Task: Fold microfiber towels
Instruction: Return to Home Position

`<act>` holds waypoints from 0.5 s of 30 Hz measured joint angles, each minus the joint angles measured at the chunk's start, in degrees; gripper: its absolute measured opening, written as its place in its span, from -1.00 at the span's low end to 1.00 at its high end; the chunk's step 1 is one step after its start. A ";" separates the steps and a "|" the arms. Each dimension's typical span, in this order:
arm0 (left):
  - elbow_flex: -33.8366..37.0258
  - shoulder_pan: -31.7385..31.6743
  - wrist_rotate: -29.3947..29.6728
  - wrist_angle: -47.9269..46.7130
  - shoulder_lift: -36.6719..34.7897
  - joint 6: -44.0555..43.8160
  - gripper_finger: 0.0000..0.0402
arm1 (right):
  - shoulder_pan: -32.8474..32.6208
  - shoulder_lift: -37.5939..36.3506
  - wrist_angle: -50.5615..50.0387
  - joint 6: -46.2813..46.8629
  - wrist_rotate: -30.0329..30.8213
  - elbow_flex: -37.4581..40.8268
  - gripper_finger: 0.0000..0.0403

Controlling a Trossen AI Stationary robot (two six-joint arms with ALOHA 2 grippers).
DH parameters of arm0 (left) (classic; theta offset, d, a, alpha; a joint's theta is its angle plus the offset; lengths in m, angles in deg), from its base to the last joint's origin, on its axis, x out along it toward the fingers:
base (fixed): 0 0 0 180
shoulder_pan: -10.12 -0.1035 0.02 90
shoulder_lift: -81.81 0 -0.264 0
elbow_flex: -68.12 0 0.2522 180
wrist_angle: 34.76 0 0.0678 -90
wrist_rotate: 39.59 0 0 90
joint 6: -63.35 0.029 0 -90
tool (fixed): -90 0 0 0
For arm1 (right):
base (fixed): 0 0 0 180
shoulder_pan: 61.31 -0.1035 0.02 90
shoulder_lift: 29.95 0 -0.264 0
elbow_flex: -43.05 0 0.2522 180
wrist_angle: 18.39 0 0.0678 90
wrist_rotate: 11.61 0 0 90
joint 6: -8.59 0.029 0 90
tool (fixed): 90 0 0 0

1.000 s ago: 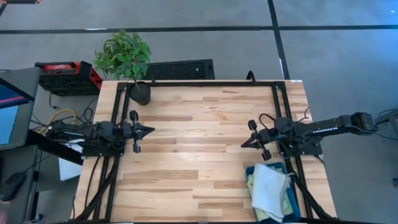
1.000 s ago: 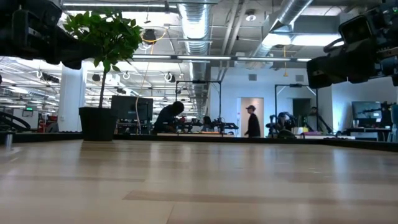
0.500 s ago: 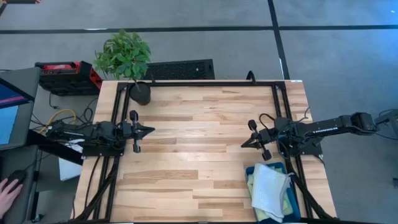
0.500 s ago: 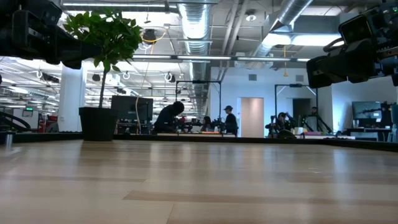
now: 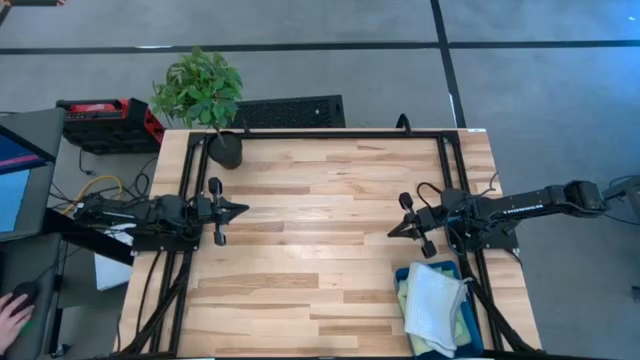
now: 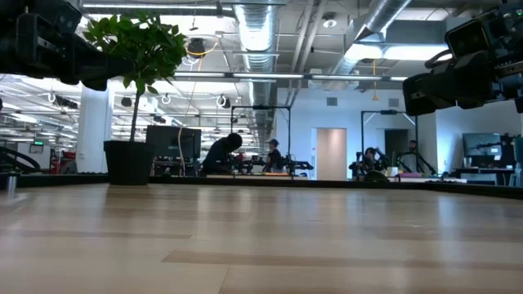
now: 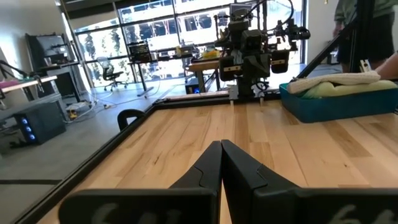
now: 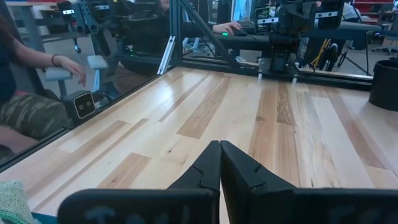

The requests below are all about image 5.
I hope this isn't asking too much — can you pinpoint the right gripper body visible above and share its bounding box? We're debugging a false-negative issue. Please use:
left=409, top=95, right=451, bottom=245
left=417, top=204, right=451, bottom=236

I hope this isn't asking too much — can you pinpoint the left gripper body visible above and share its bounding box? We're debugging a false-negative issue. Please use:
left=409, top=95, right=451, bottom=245
left=192, top=194, right=217, bottom=227

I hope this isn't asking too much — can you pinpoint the white waffle towel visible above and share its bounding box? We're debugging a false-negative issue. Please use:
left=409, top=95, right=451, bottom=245
left=403, top=261, right=474, bottom=359

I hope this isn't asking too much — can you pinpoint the black plastic plant pot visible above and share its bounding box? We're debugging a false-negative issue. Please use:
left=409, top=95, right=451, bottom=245
left=207, top=130, right=245, bottom=170

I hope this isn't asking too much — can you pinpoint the blue plastic bin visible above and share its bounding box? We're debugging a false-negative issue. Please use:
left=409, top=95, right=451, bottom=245
left=393, top=259, right=485, bottom=360

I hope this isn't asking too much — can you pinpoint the green leafy potted plant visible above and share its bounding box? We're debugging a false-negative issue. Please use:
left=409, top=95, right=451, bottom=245
left=149, top=46, right=245, bottom=132

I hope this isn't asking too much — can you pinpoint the white paper sheet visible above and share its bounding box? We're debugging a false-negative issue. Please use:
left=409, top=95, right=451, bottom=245
left=93, top=222, right=135, bottom=292

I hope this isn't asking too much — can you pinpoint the black desk beam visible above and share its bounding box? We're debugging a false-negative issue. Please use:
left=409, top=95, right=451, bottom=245
left=42, top=207, right=136, bottom=266

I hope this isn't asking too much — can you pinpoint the red and black toolbox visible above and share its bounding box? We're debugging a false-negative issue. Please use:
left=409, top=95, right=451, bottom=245
left=55, top=97, right=166, bottom=155

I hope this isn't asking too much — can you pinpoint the grey side desk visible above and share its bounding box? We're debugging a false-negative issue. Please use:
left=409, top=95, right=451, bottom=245
left=0, top=232, right=64, bottom=360

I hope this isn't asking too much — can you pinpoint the monitor with blue screen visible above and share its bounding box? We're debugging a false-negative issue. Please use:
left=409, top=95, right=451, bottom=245
left=0, top=107, right=67, bottom=245

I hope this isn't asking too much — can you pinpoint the black computer mouse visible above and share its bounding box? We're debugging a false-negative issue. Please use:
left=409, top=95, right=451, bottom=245
left=10, top=281, right=40, bottom=316

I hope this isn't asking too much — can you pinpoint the person's hand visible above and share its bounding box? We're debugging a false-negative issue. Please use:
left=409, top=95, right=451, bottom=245
left=0, top=292, right=35, bottom=356

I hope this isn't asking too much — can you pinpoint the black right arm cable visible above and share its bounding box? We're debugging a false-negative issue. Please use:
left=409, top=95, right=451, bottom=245
left=415, top=180, right=469, bottom=256

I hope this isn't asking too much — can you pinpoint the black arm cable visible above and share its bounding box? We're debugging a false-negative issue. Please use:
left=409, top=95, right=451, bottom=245
left=415, top=180, right=469, bottom=256
left=49, top=154, right=161, bottom=211

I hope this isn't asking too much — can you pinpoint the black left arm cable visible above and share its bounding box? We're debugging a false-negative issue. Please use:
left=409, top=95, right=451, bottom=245
left=49, top=154, right=161, bottom=211

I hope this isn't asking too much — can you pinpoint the yellow cable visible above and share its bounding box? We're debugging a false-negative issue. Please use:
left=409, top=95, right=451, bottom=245
left=62, top=174, right=124, bottom=216

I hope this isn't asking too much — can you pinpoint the black aluminium table frame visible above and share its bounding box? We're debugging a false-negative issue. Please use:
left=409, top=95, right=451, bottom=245
left=119, top=129, right=544, bottom=357

